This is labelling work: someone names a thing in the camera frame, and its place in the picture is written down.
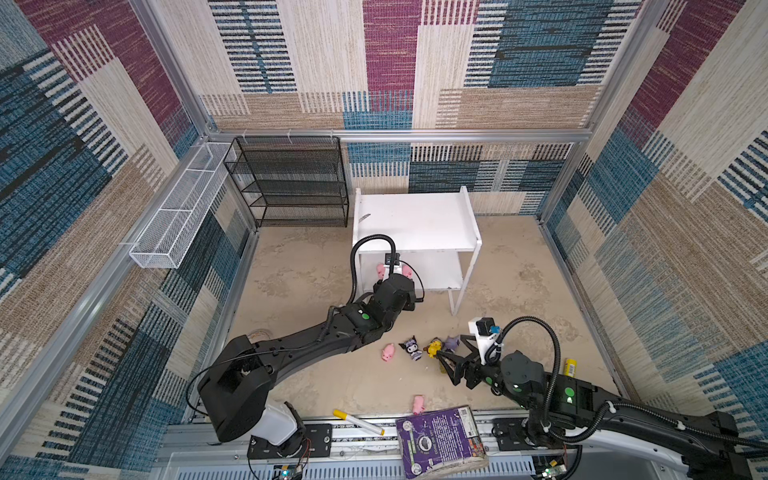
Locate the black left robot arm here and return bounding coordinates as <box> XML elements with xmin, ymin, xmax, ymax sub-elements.
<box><xmin>197</xmin><ymin>274</ymin><xmax>416</xmax><ymax>442</ymax></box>

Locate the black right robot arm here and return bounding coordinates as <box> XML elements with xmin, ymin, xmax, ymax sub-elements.
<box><xmin>437</xmin><ymin>351</ymin><xmax>767</xmax><ymax>479</ymax></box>

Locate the white two-tier shelf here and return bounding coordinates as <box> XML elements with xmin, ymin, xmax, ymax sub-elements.
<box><xmin>352</xmin><ymin>186</ymin><xmax>482</xmax><ymax>315</ymax></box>

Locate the purple toy figure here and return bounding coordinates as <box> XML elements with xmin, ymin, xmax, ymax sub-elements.
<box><xmin>443</xmin><ymin>336</ymin><xmax>461</xmax><ymax>353</ymax></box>

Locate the yellow toy figure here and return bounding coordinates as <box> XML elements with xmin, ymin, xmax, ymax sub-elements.
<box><xmin>424</xmin><ymin>338</ymin><xmax>443</xmax><ymax>358</ymax></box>

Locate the black purple Kuromi figurine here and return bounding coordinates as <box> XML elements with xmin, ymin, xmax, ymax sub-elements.
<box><xmin>399</xmin><ymin>336</ymin><xmax>423</xmax><ymax>361</ymax></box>

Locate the purple toy package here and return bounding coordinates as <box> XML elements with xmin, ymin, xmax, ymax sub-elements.
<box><xmin>395</xmin><ymin>405</ymin><xmax>489</xmax><ymax>479</ymax></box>

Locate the yellow small bottle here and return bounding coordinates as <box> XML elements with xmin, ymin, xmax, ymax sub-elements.
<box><xmin>563</xmin><ymin>358</ymin><xmax>578</xmax><ymax>378</ymax></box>

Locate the yellow white marker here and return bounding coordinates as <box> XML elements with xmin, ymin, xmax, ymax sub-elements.
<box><xmin>333</xmin><ymin>409</ymin><xmax>385</xmax><ymax>436</ymax></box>

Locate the clear tape roll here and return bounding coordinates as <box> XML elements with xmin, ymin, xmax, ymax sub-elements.
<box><xmin>247</xmin><ymin>329</ymin><xmax>272</xmax><ymax>343</ymax></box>

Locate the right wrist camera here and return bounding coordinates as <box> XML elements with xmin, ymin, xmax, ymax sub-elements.
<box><xmin>468</xmin><ymin>317</ymin><xmax>501</xmax><ymax>365</ymax></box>

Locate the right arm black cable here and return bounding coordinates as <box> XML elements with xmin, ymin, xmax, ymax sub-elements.
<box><xmin>488</xmin><ymin>316</ymin><xmax>768</xmax><ymax>451</ymax></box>

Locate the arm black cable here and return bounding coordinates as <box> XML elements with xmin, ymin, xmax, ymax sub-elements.
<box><xmin>346</xmin><ymin>233</ymin><xmax>427</xmax><ymax>307</ymax></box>
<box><xmin>488</xmin><ymin>316</ymin><xmax>768</xmax><ymax>451</ymax></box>

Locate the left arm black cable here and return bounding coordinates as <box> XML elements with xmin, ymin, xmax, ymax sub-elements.
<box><xmin>346</xmin><ymin>233</ymin><xmax>427</xmax><ymax>307</ymax></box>

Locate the black wire mesh shelf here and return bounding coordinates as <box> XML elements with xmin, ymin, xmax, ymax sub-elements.
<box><xmin>223</xmin><ymin>136</ymin><xmax>350</xmax><ymax>228</ymax></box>

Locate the white wire mesh basket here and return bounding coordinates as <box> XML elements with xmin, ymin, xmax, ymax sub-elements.
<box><xmin>129</xmin><ymin>142</ymin><xmax>229</xmax><ymax>269</ymax></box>

